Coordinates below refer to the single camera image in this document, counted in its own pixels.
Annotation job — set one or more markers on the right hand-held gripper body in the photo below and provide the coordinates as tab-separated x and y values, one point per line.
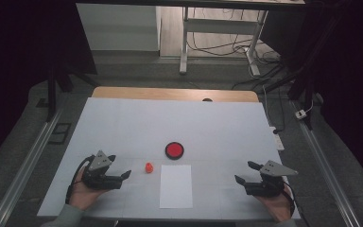
266	186

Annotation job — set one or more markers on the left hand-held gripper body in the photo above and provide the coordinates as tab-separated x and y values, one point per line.
99	176

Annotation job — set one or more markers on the small orange stamp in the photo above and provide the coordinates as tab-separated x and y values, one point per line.
149	168

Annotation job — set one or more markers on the round red ink pad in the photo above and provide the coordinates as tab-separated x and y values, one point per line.
174	150

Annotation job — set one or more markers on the person's right hand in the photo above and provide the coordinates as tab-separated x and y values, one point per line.
275	206

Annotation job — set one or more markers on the person's left hand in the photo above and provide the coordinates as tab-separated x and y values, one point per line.
83	195

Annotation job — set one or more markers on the white power strip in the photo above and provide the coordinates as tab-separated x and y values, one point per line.
277	138

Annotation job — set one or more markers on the small white paper sheet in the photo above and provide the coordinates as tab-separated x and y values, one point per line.
176	186

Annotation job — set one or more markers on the large white table cover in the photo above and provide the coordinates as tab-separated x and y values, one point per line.
170	123

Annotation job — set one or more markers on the small white adapter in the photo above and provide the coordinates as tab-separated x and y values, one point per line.
300	114

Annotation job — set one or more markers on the black table grommet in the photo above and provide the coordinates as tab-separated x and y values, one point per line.
207	100

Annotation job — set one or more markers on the black metal stand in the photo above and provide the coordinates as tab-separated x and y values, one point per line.
307	94
52	94

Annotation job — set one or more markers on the white cabinet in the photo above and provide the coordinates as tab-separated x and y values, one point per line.
119	28

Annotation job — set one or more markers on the black floor frame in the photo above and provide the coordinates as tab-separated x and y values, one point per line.
60	133

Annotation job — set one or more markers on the metal floor rail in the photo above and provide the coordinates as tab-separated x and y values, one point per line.
25	167
324	167

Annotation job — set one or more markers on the white desk frame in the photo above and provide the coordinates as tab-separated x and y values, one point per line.
220	26

